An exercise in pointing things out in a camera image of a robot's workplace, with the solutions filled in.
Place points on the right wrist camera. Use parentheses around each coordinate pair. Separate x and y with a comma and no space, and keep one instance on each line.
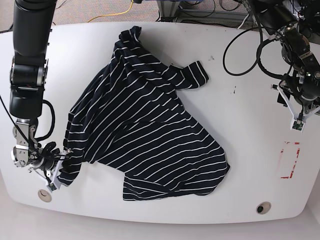
(51,187)

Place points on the aluminium frame stand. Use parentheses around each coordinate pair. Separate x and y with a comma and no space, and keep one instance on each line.
(170,10)

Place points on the navy white striped t-shirt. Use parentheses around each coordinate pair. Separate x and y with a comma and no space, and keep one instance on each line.
(131,119)

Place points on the left table grommet hole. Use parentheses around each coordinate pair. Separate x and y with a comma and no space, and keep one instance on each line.
(44,196)

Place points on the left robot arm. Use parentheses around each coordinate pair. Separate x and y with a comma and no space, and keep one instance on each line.
(299,88)

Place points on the right table grommet hole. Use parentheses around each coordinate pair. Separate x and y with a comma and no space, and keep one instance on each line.
(263,208)

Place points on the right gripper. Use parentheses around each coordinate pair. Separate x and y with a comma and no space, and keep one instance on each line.
(47,168)

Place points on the table grommet hole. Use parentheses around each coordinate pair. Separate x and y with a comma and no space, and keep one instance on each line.
(263,208)
(44,196)

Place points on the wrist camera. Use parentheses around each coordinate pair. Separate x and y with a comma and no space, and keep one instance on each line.
(297,125)
(51,187)

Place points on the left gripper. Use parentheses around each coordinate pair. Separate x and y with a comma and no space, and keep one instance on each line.
(306,111)

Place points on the red tape rectangle marking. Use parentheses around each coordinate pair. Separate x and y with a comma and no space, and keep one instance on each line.
(289,155)

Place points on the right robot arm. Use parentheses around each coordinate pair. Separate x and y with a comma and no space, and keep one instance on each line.
(35,117)

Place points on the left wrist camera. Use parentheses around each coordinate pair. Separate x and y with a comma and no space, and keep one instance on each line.
(297,125)

